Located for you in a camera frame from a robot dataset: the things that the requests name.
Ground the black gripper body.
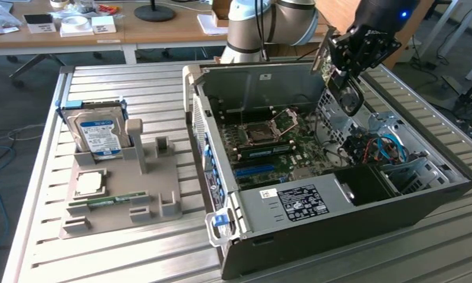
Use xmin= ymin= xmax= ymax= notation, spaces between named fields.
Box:
xmin=340 ymin=0 xmax=420 ymax=71

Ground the graphics card with black cooler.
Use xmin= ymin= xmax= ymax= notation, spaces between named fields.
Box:
xmin=309 ymin=25 xmax=365 ymax=117

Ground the silver perforated drive cage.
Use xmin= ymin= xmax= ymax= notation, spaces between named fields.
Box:
xmin=316 ymin=87 xmax=381 ymax=148

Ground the metal socket cover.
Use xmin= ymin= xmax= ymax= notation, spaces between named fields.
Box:
xmin=269 ymin=108 xmax=300 ymax=136

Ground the brown cardboard box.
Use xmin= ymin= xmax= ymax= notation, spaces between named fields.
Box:
xmin=210 ymin=0 xmax=231 ymax=29

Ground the white paper stack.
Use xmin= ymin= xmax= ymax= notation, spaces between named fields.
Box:
xmin=197 ymin=14 xmax=230 ymax=36

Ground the green motherboard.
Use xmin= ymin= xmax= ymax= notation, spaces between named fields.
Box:
xmin=217 ymin=108 xmax=341 ymax=191

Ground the black installed RAM stick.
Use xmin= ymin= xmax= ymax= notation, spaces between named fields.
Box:
xmin=237 ymin=143 xmax=294 ymax=160

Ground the silver disk bay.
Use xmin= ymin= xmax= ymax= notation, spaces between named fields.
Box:
xmin=378 ymin=157 xmax=452 ymax=195

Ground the wooden desk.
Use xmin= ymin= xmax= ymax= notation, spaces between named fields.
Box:
xmin=0 ymin=0 xmax=341 ymax=65

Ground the black round lamp base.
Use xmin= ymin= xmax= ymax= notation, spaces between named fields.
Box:
xmin=133 ymin=0 xmax=177 ymax=23

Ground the grey power supply unit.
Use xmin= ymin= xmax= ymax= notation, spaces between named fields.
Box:
xmin=234 ymin=173 xmax=357 ymax=233

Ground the white cube box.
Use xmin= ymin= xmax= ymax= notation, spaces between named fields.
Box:
xmin=90 ymin=15 xmax=117 ymax=35

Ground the open black PC case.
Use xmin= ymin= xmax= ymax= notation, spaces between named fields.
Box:
xmin=181 ymin=57 xmax=472 ymax=281

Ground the flat white box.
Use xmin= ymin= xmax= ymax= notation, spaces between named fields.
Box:
xmin=58 ymin=22 xmax=94 ymax=38

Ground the hard disk in blue caddy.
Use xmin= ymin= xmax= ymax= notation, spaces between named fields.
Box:
xmin=55 ymin=96 xmax=134 ymax=162

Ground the white tape roll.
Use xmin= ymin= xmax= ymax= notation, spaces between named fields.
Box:
xmin=61 ymin=16 xmax=89 ymax=30

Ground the grey printed parts rack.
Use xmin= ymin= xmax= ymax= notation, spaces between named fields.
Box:
xmin=57 ymin=118 xmax=182 ymax=240

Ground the black and white box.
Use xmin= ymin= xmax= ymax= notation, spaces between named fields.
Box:
xmin=23 ymin=14 xmax=57 ymax=34

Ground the silver CPU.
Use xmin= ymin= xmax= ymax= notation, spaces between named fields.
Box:
xmin=73 ymin=172 xmax=105 ymax=197

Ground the green RAM stick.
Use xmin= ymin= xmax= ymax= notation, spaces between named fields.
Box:
xmin=67 ymin=190 xmax=147 ymax=208

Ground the clear plastic bag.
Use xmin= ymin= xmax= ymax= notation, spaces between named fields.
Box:
xmin=0 ymin=1 xmax=22 ymax=27

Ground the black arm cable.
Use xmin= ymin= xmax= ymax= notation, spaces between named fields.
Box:
xmin=254 ymin=0 xmax=278 ymax=61

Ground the blue wire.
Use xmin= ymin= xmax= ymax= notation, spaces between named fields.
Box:
xmin=374 ymin=134 xmax=410 ymax=164

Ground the orange wire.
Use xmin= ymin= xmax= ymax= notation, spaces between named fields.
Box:
xmin=361 ymin=138 xmax=382 ymax=164

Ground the white floor cable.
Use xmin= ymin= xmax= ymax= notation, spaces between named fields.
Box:
xmin=0 ymin=123 xmax=46 ymax=142

